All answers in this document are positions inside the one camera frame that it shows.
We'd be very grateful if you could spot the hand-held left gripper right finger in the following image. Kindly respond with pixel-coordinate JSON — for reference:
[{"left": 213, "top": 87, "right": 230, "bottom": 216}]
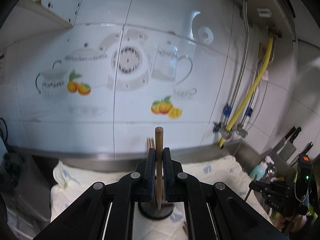
[{"left": 162, "top": 148, "right": 288, "bottom": 240}]

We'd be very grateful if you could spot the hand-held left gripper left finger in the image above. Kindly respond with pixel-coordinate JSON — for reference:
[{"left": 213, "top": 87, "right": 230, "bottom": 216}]
[{"left": 34, "top": 148, "right": 157, "bottom": 240}]

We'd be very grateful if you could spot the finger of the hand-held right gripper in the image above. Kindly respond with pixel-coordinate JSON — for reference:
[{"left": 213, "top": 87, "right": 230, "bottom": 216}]
[
  {"left": 249, "top": 181, "right": 285, "bottom": 189},
  {"left": 250, "top": 187, "right": 272, "bottom": 197}
]

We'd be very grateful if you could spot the black utensil holder cup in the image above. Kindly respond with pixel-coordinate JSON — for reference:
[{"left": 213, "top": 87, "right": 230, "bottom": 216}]
[{"left": 138, "top": 200, "right": 175, "bottom": 220}]

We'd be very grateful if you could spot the person's right hand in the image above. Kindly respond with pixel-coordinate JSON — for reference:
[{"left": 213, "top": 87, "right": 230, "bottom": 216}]
[{"left": 276, "top": 214, "right": 309, "bottom": 234}]

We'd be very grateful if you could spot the blue soap pump bottle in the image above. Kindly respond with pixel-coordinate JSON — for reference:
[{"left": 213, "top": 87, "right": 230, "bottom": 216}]
[{"left": 249, "top": 156, "right": 273, "bottom": 180}]

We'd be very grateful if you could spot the white quilted printed cloth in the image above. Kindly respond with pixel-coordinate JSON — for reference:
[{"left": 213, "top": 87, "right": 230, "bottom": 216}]
[{"left": 50, "top": 155, "right": 273, "bottom": 240}]

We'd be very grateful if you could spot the black-handled knife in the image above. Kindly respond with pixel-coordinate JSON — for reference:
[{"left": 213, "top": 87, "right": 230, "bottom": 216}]
[{"left": 290, "top": 142, "right": 314, "bottom": 167}]

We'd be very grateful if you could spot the black-handled cleaver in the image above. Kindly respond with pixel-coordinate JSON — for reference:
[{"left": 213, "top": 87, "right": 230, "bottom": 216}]
[
  {"left": 274, "top": 127, "right": 296, "bottom": 155},
  {"left": 279, "top": 127, "right": 302, "bottom": 163}
]

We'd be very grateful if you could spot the metal wall valve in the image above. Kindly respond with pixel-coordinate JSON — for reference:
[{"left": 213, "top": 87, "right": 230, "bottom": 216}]
[{"left": 236, "top": 124, "right": 250, "bottom": 138}]

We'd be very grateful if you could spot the red-handled wall valve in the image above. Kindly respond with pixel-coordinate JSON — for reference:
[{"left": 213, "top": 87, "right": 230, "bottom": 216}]
[{"left": 213, "top": 121, "right": 232, "bottom": 140}]

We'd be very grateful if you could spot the thin white hose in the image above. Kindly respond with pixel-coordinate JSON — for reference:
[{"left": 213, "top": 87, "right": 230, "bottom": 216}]
[{"left": 246, "top": 79, "right": 269, "bottom": 137}]

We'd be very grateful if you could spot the metal flexible hose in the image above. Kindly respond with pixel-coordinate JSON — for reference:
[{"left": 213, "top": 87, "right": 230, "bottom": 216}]
[
  {"left": 237, "top": 55, "right": 265, "bottom": 130},
  {"left": 220, "top": 0, "right": 251, "bottom": 130}
]

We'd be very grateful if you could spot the yellow gas hose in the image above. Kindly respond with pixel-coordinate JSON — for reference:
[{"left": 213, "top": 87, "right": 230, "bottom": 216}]
[{"left": 219, "top": 36, "right": 274, "bottom": 150}]

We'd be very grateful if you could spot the black cable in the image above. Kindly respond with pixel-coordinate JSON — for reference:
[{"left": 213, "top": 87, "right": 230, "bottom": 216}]
[{"left": 0, "top": 117, "right": 9, "bottom": 153}]

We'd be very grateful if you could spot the white wall shelf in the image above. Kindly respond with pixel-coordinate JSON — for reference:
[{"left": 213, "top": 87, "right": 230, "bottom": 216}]
[{"left": 0, "top": 0, "right": 74, "bottom": 53}]

